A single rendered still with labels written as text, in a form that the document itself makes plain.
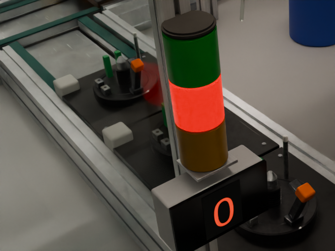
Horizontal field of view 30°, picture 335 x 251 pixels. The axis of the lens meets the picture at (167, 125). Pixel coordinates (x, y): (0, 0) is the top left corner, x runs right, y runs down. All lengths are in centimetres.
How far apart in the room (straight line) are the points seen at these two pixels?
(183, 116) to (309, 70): 99
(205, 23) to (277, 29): 121
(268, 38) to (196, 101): 115
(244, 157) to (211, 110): 11
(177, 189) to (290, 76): 93
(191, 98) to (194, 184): 11
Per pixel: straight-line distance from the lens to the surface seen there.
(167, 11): 57
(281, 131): 119
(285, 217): 96
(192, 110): 59
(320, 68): 157
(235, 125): 119
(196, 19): 57
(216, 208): 66
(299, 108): 143
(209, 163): 62
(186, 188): 65
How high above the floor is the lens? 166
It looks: 35 degrees down
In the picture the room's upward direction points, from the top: 9 degrees counter-clockwise
